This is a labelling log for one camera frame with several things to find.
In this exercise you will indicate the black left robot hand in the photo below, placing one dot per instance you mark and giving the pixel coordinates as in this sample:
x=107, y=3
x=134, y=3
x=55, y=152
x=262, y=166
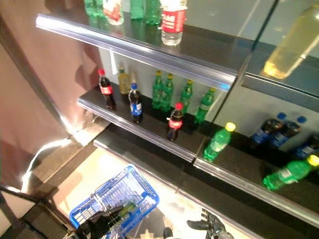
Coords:
x=99, y=224

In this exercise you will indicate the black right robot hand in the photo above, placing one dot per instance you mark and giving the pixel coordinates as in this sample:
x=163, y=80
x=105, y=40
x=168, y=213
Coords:
x=211, y=225

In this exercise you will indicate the large yellow tea bottle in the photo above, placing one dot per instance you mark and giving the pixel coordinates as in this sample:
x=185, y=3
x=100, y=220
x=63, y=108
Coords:
x=291, y=44

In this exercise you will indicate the blue plastic shopping basket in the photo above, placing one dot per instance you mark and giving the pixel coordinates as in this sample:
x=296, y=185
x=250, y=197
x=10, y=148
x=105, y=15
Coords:
x=129, y=189

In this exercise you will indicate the black floor box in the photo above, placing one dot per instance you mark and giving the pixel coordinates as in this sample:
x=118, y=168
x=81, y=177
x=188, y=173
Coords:
x=37, y=219

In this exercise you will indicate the small yellow drink bottle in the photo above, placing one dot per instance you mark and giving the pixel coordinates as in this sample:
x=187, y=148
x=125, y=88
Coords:
x=123, y=81

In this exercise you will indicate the dark shelf without rail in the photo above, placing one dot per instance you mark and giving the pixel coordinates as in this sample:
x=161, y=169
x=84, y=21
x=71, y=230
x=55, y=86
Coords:
x=286, y=82

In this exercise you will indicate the green plastic bottle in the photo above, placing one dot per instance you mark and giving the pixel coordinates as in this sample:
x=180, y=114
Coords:
x=137, y=8
x=93, y=7
x=152, y=12

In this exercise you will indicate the black shelf with clear rail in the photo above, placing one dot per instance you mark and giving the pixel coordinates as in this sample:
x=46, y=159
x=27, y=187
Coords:
x=149, y=47
x=249, y=174
x=149, y=124

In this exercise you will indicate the cola bottle blue label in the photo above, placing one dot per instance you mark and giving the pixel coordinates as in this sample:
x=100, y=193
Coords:
x=265, y=132
x=306, y=149
x=284, y=137
x=136, y=107

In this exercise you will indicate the green soda bottle yellow cap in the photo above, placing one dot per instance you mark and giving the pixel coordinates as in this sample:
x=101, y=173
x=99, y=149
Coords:
x=157, y=92
x=186, y=97
x=204, y=107
x=127, y=209
x=167, y=95
x=216, y=144
x=286, y=174

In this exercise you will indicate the cola bottle red label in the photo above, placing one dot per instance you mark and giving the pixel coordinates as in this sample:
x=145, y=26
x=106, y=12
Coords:
x=107, y=90
x=175, y=124

